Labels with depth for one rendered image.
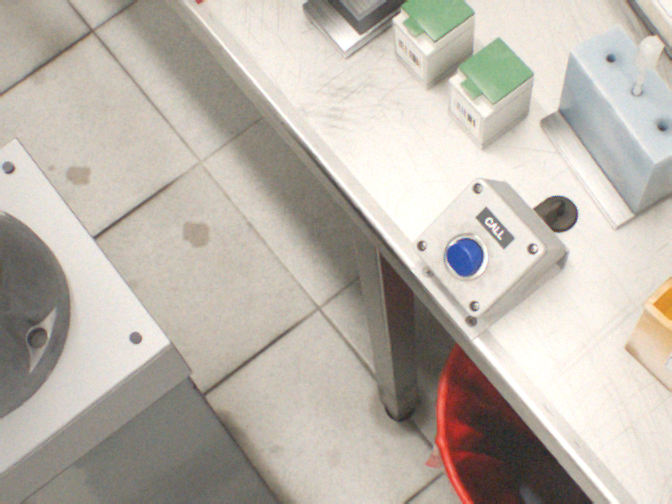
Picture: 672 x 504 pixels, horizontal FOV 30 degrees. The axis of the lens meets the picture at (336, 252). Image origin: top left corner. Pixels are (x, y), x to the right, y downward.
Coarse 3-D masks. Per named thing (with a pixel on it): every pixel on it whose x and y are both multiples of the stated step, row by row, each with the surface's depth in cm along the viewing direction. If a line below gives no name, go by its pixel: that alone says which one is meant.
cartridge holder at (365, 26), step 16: (320, 0) 98; (336, 0) 96; (352, 0) 98; (368, 0) 98; (384, 0) 95; (400, 0) 96; (320, 16) 97; (336, 16) 97; (352, 16) 95; (368, 16) 95; (384, 16) 97; (336, 32) 97; (352, 32) 97; (368, 32) 97; (336, 48) 98; (352, 48) 97
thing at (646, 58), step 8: (648, 40) 78; (656, 40) 78; (640, 48) 78; (648, 48) 78; (656, 48) 78; (640, 56) 79; (648, 56) 78; (656, 56) 78; (640, 64) 79; (648, 64) 79; (656, 64) 79; (640, 72) 80
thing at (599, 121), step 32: (608, 32) 85; (576, 64) 85; (608, 64) 85; (576, 96) 89; (608, 96) 84; (640, 96) 84; (544, 128) 94; (576, 128) 92; (608, 128) 86; (640, 128) 83; (576, 160) 92; (608, 160) 89; (640, 160) 84; (608, 192) 91; (640, 192) 87
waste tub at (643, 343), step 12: (660, 288) 79; (648, 300) 79; (660, 300) 80; (648, 312) 79; (660, 312) 78; (636, 324) 83; (648, 324) 81; (660, 324) 79; (636, 336) 84; (648, 336) 82; (660, 336) 80; (636, 348) 86; (648, 348) 84; (660, 348) 82; (648, 360) 86; (660, 360) 84; (660, 372) 85
